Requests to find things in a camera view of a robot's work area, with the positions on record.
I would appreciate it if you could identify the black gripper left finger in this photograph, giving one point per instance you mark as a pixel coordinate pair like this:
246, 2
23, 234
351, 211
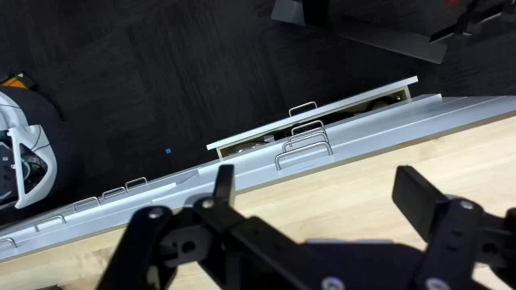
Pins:
162, 251

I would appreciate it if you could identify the black stand frame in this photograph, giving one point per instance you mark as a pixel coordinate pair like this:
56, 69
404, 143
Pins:
473, 21

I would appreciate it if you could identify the white open drawer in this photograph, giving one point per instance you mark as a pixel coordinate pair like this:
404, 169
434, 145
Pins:
323, 111

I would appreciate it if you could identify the white drawer cabinet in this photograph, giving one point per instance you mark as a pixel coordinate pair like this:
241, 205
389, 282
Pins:
388, 129

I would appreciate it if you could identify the white grey wheeled device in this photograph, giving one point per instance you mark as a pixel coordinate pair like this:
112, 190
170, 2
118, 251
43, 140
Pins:
33, 155

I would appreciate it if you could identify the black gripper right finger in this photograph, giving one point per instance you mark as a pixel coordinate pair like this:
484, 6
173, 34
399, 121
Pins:
457, 242

